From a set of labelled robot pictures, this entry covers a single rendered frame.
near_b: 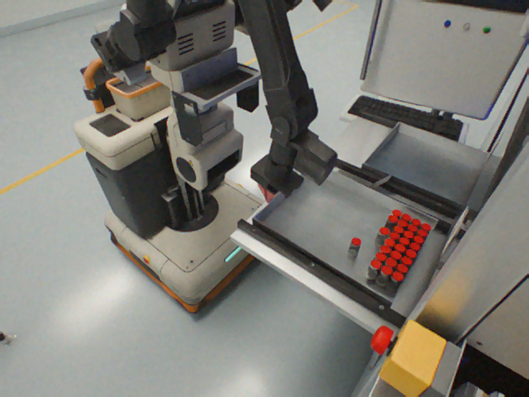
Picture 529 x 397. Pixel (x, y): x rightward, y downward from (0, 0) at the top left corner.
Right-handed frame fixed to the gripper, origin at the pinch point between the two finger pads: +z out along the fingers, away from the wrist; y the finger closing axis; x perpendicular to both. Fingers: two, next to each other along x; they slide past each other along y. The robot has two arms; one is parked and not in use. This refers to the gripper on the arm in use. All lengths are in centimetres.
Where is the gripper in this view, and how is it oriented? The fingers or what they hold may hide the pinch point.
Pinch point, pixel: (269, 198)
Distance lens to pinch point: 77.4
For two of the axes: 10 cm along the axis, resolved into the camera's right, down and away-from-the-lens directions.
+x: 6.1, -5.6, 5.6
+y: 7.7, 5.7, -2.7
